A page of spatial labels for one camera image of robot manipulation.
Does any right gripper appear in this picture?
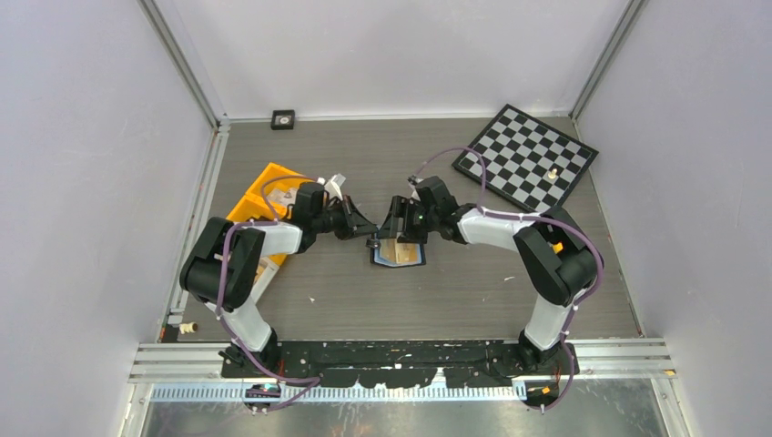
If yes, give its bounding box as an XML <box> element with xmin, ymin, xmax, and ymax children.
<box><xmin>378</xmin><ymin>194</ymin><xmax>441</xmax><ymax>244</ymax></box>

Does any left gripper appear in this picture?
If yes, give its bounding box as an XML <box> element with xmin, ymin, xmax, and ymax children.
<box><xmin>312</xmin><ymin>195</ymin><xmax>378</xmax><ymax>241</ymax></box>

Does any gold card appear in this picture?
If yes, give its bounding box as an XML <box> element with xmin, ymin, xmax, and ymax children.
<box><xmin>379</xmin><ymin>239</ymin><xmax>421</xmax><ymax>266</ymax></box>

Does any black leather card holder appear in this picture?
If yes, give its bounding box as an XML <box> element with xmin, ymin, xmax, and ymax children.
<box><xmin>367</xmin><ymin>238</ymin><xmax>426</xmax><ymax>269</ymax></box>

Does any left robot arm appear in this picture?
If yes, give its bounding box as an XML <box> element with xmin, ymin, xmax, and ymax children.
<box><xmin>178</xmin><ymin>181</ymin><xmax>378</xmax><ymax>377</ymax></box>

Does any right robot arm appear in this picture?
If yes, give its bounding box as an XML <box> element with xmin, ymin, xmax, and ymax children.
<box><xmin>368</xmin><ymin>177</ymin><xmax>604</xmax><ymax>374</ymax></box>

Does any silver credit card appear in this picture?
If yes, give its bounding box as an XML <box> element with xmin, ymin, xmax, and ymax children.
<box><xmin>267</xmin><ymin>188</ymin><xmax>297</xmax><ymax>208</ymax></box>

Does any white plastic tray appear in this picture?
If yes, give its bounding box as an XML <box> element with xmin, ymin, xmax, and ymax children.
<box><xmin>250</xmin><ymin>257</ymin><xmax>279</xmax><ymax>302</ymax></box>

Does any yellow plastic bin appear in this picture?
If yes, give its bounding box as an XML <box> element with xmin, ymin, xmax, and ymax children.
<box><xmin>245</xmin><ymin>162</ymin><xmax>317</xmax><ymax>218</ymax></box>
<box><xmin>226</xmin><ymin>194</ymin><xmax>288</xmax><ymax>267</ymax></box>

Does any small black square box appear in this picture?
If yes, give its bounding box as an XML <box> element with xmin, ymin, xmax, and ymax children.
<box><xmin>270</xmin><ymin>109</ymin><xmax>296</xmax><ymax>130</ymax></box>

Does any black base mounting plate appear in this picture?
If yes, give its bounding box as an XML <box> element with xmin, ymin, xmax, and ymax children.
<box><xmin>219</xmin><ymin>340</ymin><xmax>579</xmax><ymax>389</ymax></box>

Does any black white chessboard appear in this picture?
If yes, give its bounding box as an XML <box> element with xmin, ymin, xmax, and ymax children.
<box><xmin>452</xmin><ymin>105</ymin><xmax>598</xmax><ymax>212</ymax></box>

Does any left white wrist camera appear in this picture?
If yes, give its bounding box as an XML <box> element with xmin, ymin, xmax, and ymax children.
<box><xmin>317</xmin><ymin>173</ymin><xmax>346</xmax><ymax>200</ymax></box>

